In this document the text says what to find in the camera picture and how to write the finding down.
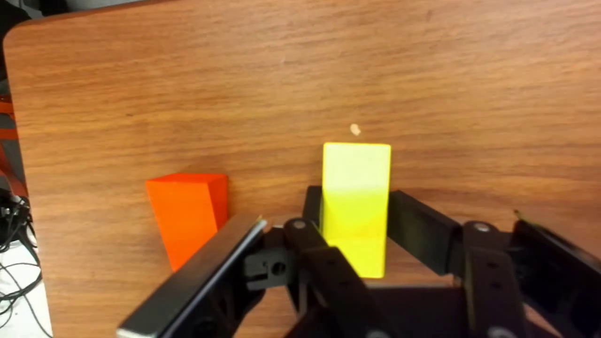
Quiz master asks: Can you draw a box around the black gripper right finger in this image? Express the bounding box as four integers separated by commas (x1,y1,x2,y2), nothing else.
387,192,464,277

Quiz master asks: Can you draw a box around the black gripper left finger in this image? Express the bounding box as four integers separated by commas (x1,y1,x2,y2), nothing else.
303,186,323,230

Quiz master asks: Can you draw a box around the rectangular yellow block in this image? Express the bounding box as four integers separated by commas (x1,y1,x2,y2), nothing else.
322,143,391,278

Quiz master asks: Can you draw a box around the orange wedge block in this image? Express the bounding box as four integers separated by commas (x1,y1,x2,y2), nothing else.
147,173,230,271

